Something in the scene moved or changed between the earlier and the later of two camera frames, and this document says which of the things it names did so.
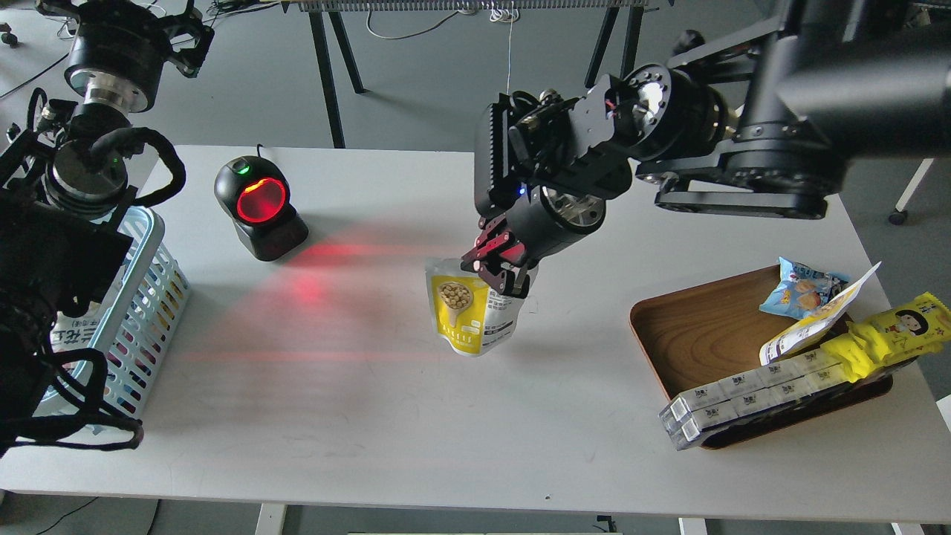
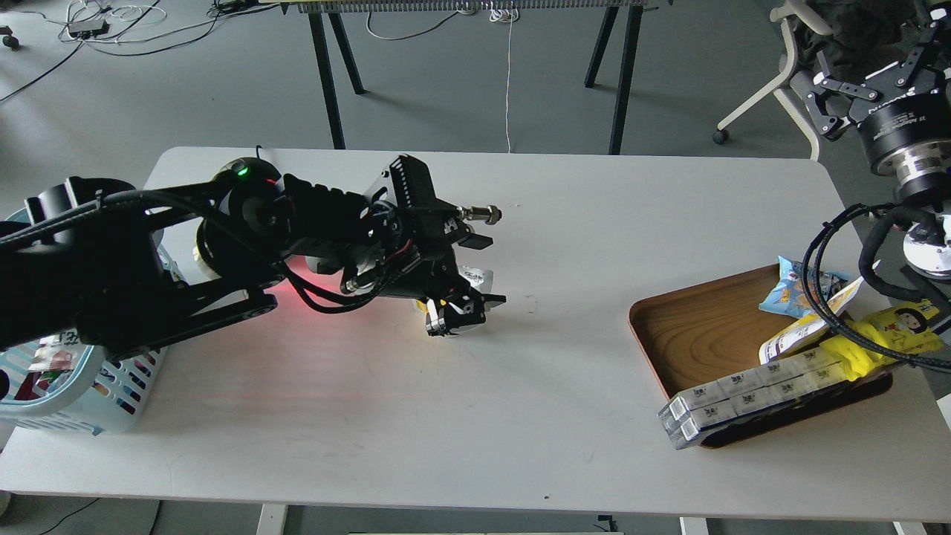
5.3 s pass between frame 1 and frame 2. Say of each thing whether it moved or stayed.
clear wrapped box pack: stayed
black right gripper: moved
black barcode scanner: stayed
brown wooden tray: stayed
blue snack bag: stayed
